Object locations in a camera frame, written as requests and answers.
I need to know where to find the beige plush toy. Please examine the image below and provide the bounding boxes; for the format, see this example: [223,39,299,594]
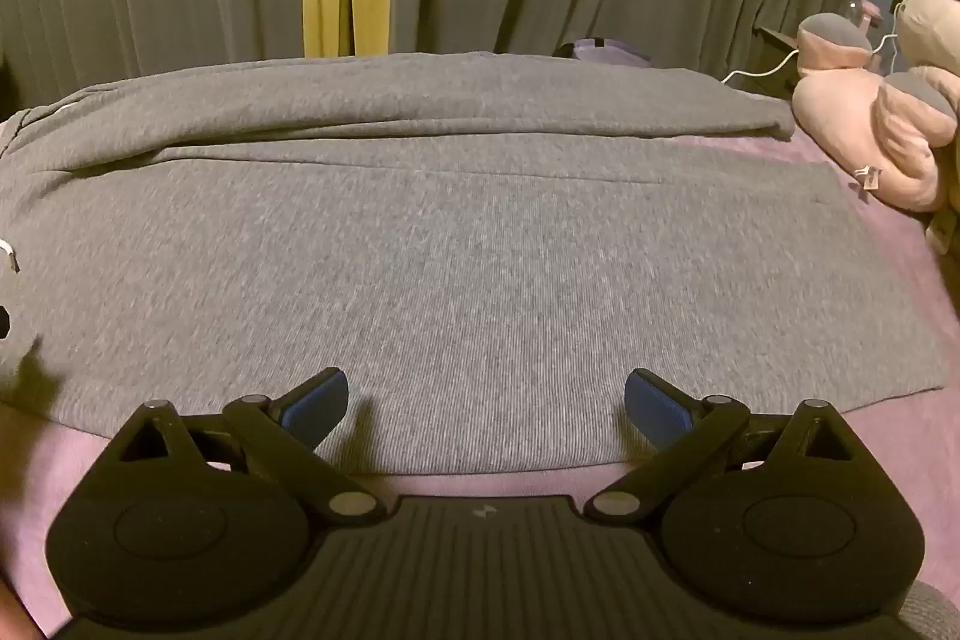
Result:
[895,0,960,255]

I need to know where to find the grey pants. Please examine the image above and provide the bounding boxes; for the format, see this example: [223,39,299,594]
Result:
[0,51,949,472]

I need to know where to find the white cable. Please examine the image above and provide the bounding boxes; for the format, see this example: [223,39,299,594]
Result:
[720,0,925,86]

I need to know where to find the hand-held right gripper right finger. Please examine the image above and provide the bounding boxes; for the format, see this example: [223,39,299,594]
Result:
[585,367,857,524]

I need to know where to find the pink fleece blanket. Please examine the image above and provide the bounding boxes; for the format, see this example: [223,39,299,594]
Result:
[0,115,960,640]

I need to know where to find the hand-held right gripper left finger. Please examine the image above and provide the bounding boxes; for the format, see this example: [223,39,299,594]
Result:
[105,367,380,525]

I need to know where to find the clear storage bag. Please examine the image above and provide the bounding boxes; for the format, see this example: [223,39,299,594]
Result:
[553,35,655,68]

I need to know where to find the pink plush toy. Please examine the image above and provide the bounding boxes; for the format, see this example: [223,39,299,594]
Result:
[792,10,960,211]

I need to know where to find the dark nightstand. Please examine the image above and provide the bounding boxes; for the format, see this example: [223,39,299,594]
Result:
[750,23,809,103]

